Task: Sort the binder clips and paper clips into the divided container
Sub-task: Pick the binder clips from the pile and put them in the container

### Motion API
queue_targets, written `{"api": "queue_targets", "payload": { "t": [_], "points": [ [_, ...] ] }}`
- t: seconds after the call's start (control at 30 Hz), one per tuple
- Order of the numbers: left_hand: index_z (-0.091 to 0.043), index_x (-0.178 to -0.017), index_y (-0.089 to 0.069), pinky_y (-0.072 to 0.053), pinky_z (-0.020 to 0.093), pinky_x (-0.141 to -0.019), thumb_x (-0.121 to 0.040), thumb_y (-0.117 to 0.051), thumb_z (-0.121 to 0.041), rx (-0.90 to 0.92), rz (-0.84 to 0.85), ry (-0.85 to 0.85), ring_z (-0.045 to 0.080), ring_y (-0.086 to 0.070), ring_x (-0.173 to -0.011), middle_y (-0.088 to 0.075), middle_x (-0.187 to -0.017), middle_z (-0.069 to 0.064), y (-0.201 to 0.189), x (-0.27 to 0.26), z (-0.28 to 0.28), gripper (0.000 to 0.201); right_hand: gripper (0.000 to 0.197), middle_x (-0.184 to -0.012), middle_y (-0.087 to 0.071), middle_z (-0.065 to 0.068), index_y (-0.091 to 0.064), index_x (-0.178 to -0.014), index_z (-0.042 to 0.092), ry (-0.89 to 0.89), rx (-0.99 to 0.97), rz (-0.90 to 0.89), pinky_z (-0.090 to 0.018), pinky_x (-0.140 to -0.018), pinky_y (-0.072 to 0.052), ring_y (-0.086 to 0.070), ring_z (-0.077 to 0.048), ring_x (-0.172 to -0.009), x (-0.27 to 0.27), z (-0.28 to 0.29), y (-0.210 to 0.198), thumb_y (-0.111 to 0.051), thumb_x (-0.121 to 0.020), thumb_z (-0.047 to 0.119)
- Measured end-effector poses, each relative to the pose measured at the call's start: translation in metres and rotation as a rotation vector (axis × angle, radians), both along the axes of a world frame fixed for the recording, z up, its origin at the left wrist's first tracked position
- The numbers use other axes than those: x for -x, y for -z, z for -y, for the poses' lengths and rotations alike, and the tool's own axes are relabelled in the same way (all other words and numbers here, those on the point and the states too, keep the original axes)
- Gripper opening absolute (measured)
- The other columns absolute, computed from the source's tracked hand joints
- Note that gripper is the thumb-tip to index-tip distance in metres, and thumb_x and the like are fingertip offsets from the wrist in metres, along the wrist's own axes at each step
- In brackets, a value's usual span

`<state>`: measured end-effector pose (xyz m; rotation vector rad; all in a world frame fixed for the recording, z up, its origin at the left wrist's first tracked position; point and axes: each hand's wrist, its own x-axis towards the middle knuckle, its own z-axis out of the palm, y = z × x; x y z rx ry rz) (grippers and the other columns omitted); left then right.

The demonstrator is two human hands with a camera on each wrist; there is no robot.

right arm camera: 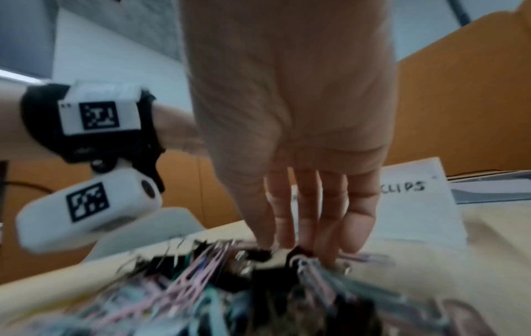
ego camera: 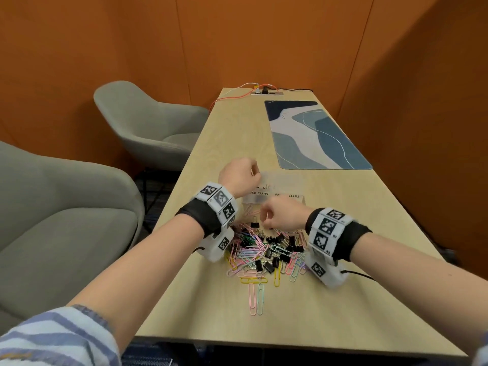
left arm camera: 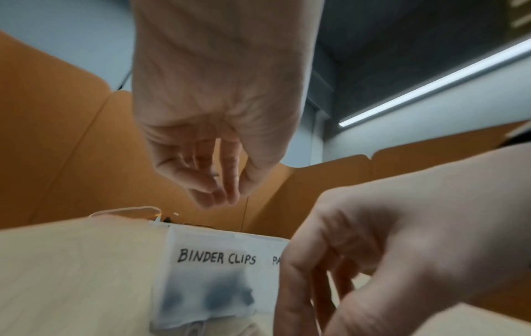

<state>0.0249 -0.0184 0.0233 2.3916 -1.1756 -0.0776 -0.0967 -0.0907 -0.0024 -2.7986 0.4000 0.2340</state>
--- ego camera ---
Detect person's left hand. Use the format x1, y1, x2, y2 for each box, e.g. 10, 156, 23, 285
218, 157, 262, 199

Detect person's right hand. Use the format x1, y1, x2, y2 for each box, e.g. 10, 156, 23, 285
260, 195, 314, 233

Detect clear two-compartment labelled box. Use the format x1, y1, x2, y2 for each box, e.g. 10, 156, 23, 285
268, 172, 306, 207
242, 171, 273, 204

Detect pile of colourful paper clips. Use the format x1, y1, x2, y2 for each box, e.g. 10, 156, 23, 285
225, 203, 308, 316

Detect pile of black binder clips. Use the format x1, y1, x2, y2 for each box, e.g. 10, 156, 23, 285
238, 221, 306, 274

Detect person's left forearm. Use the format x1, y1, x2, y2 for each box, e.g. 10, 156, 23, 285
67, 213, 205, 355

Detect person's right forearm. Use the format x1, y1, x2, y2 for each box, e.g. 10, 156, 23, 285
350, 234, 488, 357

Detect black left wristband marker tiles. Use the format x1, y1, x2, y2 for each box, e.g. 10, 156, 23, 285
175, 181, 239, 239

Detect black wristband marker tiles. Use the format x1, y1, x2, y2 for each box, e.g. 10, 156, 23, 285
175, 181, 239, 239
306, 207, 373, 263

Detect black right wristband marker tiles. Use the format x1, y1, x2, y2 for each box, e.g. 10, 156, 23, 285
306, 207, 373, 263

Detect blue patterned desk mat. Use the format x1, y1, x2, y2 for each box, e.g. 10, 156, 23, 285
264, 101, 373, 171

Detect silver table power socket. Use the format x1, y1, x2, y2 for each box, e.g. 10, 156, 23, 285
251, 85, 285, 96

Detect small grey armchair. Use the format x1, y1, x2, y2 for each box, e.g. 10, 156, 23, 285
94, 80, 210, 172

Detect large grey armchair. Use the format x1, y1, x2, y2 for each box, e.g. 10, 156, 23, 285
0, 140, 145, 336

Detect striped shirt sleeve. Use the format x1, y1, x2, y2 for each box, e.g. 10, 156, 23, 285
0, 305, 122, 366

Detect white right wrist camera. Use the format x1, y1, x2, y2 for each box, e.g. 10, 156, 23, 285
304, 255, 346, 289

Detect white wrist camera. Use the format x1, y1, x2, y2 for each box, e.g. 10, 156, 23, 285
196, 228, 234, 263
304, 255, 346, 289

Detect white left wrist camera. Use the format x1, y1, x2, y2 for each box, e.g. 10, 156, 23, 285
196, 228, 234, 263

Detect orange cable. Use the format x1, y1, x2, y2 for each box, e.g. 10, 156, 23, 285
208, 82, 281, 111

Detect black right camera cable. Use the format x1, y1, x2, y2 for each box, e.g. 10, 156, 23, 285
340, 270, 376, 282

